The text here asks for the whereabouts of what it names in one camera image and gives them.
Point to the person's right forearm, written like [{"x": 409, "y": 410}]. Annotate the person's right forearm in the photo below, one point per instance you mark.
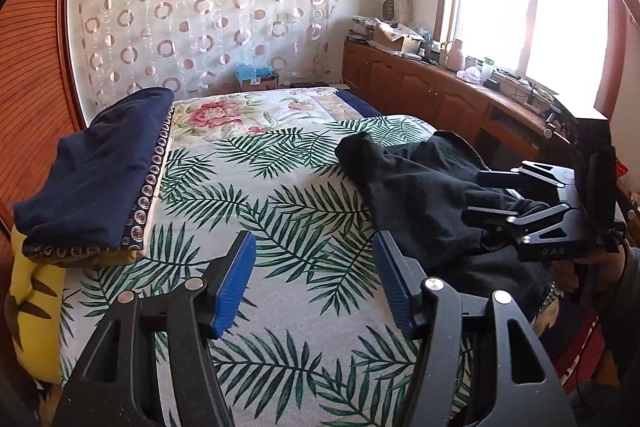
[{"x": 622, "y": 332}]

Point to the yellow patterned pillow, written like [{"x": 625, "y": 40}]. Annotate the yellow patterned pillow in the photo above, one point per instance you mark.
[{"x": 35, "y": 317}]

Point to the wooden louvered wardrobe door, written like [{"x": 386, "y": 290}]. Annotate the wooden louvered wardrobe door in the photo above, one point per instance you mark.
[{"x": 30, "y": 72}]

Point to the patterned storage box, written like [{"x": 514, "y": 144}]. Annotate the patterned storage box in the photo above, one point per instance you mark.
[{"x": 363, "y": 28}]

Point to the folded navy blue blanket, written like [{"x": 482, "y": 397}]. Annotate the folded navy blue blanket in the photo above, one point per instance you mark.
[{"x": 95, "y": 177}]

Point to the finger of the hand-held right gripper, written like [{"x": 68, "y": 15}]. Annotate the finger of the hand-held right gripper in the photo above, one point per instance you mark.
[
  {"x": 530, "y": 179},
  {"x": 525, "y": 217}
]

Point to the circle pattern sheer curtain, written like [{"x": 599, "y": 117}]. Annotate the circle pattern sheer curtain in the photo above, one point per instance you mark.
[{"x": 200, "y": 7}]

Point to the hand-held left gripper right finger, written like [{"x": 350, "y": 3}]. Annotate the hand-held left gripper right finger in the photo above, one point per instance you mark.
[{"x": 395, "y": 287}]

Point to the wooden cabinet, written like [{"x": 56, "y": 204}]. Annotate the wooden cabinet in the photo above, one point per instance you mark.
[{"x": 410, "y": 82}]

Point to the white plastic bottle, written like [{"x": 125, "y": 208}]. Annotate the white plastic bottle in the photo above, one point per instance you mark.
[{"x": 488, "y": 68}]

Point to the red printed bag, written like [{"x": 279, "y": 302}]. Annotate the red printed bag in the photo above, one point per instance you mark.
[{"x": 575, "y": 352}]

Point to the small grey fan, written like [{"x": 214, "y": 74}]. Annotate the small grey fan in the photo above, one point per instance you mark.
[{"x": 389, "y": 9}]

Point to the box with blue cloth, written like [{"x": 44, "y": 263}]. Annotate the box with blue cloth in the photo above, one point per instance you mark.
[{"x": 255, "y": 77}]

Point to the leaf print bedsheet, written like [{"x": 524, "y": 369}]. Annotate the leaf print bedsheet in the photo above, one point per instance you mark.
[{"x": 300, "y": 217}]

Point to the person's right hand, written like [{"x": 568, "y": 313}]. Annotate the person's right hand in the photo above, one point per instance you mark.
[{"x": 595, "y": 269}]

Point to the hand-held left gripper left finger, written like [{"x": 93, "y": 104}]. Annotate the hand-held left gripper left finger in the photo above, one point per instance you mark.
[{"x": 232, "y": 282}]

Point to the floral quilt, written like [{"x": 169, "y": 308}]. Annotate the floral quilt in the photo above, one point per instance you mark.
[{"x": 225, "y": 114}]

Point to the black printed t-shirt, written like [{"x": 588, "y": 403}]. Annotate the black printed t-shirt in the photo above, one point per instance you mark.
[{"x": 425, "y": 187}]

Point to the open cardboard box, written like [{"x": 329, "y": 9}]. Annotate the open cardboard box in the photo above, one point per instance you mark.
[{"x": 397, "y": 37}]

